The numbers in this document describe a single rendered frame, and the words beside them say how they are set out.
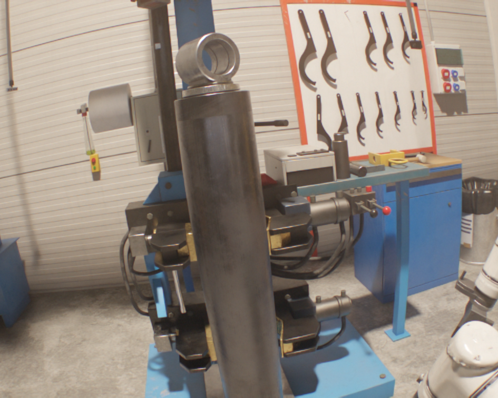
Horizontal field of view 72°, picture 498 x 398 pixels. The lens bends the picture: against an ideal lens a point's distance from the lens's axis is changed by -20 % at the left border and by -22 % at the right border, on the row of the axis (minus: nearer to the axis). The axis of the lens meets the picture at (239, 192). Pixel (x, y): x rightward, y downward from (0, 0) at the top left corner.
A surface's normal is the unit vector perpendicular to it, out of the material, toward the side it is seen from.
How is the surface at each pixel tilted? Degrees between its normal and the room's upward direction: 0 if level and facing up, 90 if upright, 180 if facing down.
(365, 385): 0
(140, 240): 90
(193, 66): 104
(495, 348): 21
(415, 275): 90
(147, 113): 90
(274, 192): 90
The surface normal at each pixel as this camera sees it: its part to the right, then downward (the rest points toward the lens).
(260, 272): 0.68, 0.07
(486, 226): -0.29, 0.28
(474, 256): -0.63, 0.29
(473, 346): -0.08, -0.83
